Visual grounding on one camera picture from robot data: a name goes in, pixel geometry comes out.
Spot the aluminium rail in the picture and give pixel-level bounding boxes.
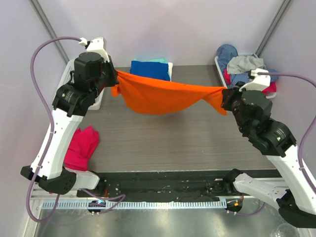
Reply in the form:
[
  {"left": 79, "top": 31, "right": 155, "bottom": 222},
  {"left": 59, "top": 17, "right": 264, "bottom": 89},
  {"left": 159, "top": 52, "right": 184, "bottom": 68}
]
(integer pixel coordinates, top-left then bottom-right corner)
[{"left": 30, "top": 178, "right": 288, "bottom": 200}]

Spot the right corner metal post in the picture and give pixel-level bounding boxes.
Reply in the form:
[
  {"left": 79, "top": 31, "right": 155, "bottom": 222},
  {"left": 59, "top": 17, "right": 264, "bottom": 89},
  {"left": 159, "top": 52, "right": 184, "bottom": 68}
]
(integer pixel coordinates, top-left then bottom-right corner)
[{"left": 255, "top": 0, "right": 294, "bottom": 56}]

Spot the white plastic bin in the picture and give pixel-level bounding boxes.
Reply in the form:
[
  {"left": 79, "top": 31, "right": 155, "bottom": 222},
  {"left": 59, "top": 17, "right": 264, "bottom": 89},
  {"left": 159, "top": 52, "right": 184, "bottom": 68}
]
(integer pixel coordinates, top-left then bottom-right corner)
[{"left": 214, "top": 56, "right": 277, "bottom": 99}]

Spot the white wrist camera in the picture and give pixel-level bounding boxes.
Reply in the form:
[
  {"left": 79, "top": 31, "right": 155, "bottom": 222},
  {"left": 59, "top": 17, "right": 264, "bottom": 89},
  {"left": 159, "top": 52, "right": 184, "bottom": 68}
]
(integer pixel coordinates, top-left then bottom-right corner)
[
  {"left": 239, "top": 68, "right": 271, "bottom": 92},
  {"left": 79, "top": 37, "right": 110, "bottom": 62}
]

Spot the orange t-shirt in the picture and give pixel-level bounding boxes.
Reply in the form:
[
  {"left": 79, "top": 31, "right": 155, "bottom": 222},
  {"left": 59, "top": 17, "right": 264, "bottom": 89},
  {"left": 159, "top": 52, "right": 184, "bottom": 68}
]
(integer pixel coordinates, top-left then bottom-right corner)
[{"left": 111, "top": 71, "right": 227, "bottom": 115}]

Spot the left corner metal post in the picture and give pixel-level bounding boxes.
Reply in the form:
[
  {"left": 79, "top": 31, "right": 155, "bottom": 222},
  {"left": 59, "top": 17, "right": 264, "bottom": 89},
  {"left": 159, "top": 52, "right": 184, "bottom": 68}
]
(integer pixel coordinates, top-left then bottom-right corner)
[{"left": 29, "top": 0, "right": 69, "bottom": 64}]

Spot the folded teal t-shirt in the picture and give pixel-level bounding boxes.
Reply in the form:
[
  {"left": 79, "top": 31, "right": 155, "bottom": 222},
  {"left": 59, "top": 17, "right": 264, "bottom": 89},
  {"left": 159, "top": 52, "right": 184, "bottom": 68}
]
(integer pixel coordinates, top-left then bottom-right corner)
[{"left": 134, "top": 58, "right": 168, "bottom": 64}]

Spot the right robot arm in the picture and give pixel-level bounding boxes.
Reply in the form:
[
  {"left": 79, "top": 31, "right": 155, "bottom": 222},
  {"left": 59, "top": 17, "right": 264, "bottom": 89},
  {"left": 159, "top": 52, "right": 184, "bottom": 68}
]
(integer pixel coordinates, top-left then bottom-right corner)
[{"left": 221, "top": 88, "right": 316, "bottom": 229}]

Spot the pink t-shirt in bin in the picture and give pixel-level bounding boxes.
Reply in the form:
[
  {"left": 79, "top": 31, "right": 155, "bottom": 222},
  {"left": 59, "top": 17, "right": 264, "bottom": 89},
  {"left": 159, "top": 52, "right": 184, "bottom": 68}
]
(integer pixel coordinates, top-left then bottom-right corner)
[{"left": 223, "top": 69, "right": 278, "bottom": 95}]

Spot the corner metal post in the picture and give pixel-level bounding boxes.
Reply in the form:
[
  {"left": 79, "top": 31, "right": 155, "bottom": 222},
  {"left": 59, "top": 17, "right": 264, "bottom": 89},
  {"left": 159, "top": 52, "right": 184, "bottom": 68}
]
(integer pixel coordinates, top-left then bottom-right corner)
[
  {"left": 29, "top": 0, "right": 69, "bottom": 64},
  {"left": 255, "top": 0, "right": 294, "bottom": 56}
]

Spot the folded white t-shirt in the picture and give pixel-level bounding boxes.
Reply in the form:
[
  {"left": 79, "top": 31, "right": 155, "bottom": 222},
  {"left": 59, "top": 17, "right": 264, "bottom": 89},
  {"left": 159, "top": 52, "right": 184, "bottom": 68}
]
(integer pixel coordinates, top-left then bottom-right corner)
[{"left": 168, "top": 62, "right": 173, "bottom": 81}]

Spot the pink cloth on table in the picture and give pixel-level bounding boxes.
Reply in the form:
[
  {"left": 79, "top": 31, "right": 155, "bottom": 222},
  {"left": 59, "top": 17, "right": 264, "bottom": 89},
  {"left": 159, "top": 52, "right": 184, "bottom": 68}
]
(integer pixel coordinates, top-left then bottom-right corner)
[{"left": 64, "top": 126, "right": 100, "bottom": 171}]

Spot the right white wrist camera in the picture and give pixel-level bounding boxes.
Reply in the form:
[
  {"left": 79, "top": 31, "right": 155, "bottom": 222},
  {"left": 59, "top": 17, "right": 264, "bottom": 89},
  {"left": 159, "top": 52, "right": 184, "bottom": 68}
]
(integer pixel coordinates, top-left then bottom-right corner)
[{"left": 239, "top": 68, "right": 271, "bottom": 92}]

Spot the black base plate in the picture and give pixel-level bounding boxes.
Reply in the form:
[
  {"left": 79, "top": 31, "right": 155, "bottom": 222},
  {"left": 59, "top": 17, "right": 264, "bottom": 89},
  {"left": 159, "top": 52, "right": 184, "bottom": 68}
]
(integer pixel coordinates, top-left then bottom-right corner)
[{"left": 90, "top": 171, "right": 241, "bottom": 202}]

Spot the white perforated plastic basket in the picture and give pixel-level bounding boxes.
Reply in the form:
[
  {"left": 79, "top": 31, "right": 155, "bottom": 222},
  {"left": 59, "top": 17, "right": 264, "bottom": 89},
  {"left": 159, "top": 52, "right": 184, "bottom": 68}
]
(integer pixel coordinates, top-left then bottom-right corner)
[{"left": 57, "top": 59, "right": 104, "bottom": 111}]

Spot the blue checkered shirt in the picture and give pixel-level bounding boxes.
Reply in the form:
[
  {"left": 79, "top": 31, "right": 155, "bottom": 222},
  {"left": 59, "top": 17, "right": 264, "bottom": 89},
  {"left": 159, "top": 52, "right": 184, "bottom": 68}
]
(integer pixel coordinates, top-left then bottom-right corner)
[{"left": 217, "top": 44, "right": 277, "bottom": 74}]

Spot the grey t-shirt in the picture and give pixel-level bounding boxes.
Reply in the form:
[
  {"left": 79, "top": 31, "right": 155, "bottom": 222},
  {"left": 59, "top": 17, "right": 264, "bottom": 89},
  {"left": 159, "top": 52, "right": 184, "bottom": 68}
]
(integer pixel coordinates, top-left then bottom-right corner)
[{"left": 226, "top": 56, "right": 266, "bottom": 75}]

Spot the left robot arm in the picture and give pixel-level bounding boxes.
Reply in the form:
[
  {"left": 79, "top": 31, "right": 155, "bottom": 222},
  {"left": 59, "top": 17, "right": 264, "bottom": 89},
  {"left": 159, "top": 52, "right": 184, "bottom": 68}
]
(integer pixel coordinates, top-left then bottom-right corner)
[{"left": 20, "top": 52, "right": 119, "bottom": 197}]

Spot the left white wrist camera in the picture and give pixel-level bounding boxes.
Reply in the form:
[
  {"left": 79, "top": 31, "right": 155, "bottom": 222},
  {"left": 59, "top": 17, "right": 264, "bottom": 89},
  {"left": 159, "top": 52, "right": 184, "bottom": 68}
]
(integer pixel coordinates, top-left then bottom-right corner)
[{"left": 79, "top": 37, "right": 110, "bottom": 62}]

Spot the folded blue t-shirt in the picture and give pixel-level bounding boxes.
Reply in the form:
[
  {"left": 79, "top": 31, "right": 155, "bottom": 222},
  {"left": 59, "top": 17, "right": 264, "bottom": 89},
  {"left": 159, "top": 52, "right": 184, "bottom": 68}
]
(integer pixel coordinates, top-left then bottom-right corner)
[{"left": 130, "top": 60, "right": 171, "bottom": 81}]

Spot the white slotted cable duct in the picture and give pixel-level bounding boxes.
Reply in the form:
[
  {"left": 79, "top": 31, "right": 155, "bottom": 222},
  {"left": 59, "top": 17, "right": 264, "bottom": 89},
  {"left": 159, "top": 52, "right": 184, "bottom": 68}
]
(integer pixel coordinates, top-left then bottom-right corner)
[{"left": 56, "top": 199, "right": 227, "bottom": 210}]

